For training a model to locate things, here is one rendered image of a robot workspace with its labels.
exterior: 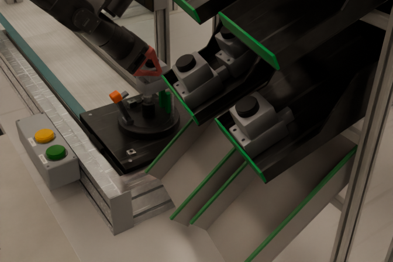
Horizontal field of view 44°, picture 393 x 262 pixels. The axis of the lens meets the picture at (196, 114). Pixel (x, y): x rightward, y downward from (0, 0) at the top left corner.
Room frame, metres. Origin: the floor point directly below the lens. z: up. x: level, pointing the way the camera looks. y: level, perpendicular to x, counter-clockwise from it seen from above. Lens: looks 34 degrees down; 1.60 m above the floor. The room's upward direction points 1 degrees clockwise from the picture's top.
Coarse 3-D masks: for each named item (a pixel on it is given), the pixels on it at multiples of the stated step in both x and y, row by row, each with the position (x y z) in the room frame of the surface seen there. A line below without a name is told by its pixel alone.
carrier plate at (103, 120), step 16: (96, 112) 0.94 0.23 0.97; (112, 112) 0.94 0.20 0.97; (96, 128) 0.88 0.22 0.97; (112, 128) 0.88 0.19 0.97; (112, 144) 0.82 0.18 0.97; (128, 144) 0.82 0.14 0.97; (144, 144) 0.82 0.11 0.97; (160, 144) 0.82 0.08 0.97; (128, 160) 0.76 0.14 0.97; (144, 160) 0.77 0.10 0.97
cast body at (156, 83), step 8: (144, 64) 0.91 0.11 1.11; (152, 64) 0.90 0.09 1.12; (160, 64) 0.91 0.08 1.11; (136, 80) 0.91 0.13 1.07; (144, 80) 0.90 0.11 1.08; (152, 80) 0.89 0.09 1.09; (160, 80) 0.90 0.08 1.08; (144, 88) 0.88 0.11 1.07; (152, 88) 0.89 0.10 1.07; (160, 88) 0.90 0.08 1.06
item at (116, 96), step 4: (112, 92) 0.86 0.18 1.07; (116, 92) 0.86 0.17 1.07; (124, 92) 0.87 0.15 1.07; (112, 96) 0.85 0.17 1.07; (116, 96) 0.85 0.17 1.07; (120, 96) 0.86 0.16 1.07; (124, 96) 0.86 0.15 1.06; (112, 100) 0.85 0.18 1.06; (116, 100) 0.85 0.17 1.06; (120, 100) 0.86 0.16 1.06; (116, 104) 0.86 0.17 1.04; (120, 104) 0.86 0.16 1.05; (120, 108) 0.86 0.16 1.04; (124, 108) 0.86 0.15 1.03; (124, 112) 0.86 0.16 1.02; (124, 116) 0.86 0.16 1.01; (128, 116) 0.87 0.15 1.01
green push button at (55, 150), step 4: (56, 144) 0.81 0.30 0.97; (48, 148) 0.80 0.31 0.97; (52, 148) 0.80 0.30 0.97; (56, 148) 0.80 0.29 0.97; (60, 148) 0.80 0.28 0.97; (64, 148) 0.80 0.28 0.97; (48, 152) 0.79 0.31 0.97; (52, 152) 0.79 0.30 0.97; (56, 152) 0.79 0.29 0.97; (60, 152) 0.79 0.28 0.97; (64, 152) 0.79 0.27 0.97; (48, 156) 0.78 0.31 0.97; (52, 156) 0.78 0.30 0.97; (56, 156) 0.78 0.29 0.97; (60, 156) 0.78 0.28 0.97
